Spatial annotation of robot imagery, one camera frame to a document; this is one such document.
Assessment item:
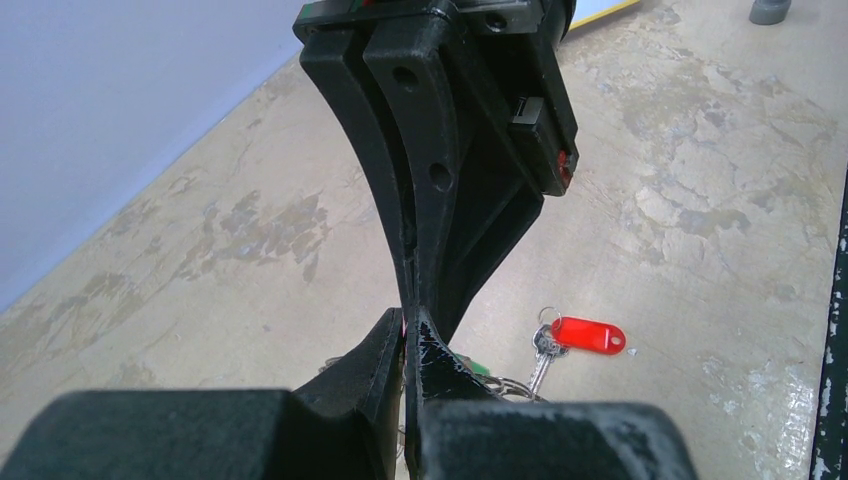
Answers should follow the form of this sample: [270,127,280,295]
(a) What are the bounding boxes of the key with green tag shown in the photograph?
[456,354,491,377]

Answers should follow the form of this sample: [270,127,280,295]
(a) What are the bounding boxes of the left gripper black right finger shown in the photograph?
[405,306,697,479]

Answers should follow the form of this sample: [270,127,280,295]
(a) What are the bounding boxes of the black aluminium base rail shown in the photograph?
[809,198,847,480]

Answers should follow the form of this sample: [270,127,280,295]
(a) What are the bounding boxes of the keys with red green tags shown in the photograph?
[527,306,627,401]

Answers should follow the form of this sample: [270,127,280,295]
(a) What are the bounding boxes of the whiteboard with red writing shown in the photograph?
[569,0,640,31]

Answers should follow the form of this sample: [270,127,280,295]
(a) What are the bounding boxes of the silver disc with keyrings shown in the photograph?
[319,356,547,402]

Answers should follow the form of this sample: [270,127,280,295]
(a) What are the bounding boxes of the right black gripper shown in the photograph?
[292,1,579,341]

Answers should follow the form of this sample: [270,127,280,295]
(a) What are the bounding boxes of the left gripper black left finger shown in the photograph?
[1,308,403,479]

